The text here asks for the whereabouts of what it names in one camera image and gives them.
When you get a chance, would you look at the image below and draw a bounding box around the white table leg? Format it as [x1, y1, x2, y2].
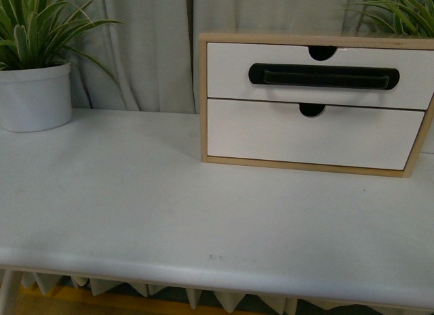
[0, 270, 24, 315]

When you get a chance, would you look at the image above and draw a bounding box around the green spider plant left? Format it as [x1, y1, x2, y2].
[1, 0, 120, 85]

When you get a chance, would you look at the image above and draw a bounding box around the black drawer handle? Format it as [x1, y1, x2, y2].
[248, 63, 400, 90]

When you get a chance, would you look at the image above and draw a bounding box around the white plant pot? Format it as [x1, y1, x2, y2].
[1, 63, 72, 133]

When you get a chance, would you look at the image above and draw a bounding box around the green spider plant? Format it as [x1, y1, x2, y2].
[344, 0, 433, 39]
[1, 0, 120, 85]

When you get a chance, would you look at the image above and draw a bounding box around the white curtain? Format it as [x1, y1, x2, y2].
[71, 0, 368, 113]

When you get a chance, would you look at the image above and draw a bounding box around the wooden drawer cabinet frame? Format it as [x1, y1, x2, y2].
[199, 31, 433, 177]

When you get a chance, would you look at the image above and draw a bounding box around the green spider plant right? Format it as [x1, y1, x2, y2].
[344, 0, 433, 39]

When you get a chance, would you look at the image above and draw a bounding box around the white drawer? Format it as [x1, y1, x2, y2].
[207, 43, 433, 110]
[208, 99, 425, 170]

